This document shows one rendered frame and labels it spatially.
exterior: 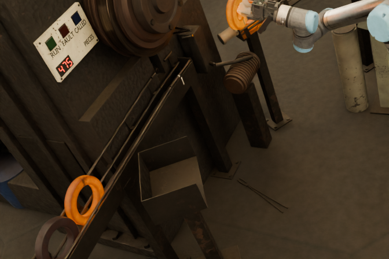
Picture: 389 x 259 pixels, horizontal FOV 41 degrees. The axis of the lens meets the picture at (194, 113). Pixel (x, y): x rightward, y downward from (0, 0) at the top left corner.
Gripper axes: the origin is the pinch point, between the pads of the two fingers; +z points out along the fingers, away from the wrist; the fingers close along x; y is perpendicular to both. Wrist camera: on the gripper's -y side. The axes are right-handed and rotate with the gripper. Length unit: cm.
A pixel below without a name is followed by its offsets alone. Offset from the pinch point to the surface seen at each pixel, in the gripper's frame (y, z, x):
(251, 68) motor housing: -34.2, -7.4, -1.0
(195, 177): -22, -16, 78
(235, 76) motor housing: -32.6, -3.3, 9.0
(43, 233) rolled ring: -14, 18, 125
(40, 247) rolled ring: -16, 17, 129
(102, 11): 27, 31, 54
